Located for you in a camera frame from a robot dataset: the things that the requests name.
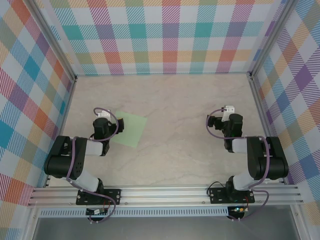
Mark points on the aluminium table edge rail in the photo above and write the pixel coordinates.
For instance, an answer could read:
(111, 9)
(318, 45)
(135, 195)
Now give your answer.
(265, 120)
(63, 120)

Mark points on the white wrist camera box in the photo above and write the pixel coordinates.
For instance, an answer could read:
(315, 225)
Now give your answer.
(103, 115)
(228, 110)

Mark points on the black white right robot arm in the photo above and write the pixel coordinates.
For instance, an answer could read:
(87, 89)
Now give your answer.
(270, 160)

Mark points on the small black electronics board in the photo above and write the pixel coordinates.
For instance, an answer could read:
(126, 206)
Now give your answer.
(96, 212)

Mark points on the light green paper sheet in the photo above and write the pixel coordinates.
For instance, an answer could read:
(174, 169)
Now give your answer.
(135, 127)

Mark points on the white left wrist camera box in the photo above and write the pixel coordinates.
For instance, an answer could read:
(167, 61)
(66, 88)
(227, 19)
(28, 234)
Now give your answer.
(103, 115)

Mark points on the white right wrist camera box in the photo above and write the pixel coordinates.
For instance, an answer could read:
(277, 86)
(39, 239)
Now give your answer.
(228, 110)

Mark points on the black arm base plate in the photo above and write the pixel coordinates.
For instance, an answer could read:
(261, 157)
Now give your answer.
(212, 197)
(113, 196)

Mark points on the long aluminium mounting rail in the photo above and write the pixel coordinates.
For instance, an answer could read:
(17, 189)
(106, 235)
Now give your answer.
(162, 196)

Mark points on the aluminium frame post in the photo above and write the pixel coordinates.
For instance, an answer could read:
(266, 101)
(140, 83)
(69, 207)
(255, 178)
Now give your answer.
(270, 37)
(55, 37)

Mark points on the small electronics board with LED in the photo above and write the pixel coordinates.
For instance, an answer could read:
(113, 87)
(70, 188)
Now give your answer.
(238, 209)

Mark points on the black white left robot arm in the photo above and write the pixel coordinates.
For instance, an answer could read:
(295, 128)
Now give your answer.
(60, 160)

